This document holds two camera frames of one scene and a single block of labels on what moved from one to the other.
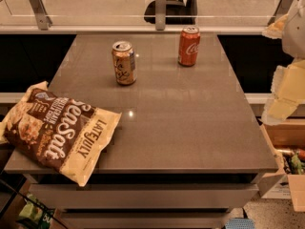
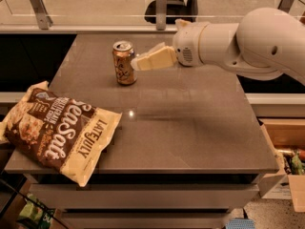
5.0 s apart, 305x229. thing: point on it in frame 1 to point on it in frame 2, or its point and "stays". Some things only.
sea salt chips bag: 67,135 stays
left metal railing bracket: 43,19 stays
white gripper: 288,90 to 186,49
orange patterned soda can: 124,62 stays
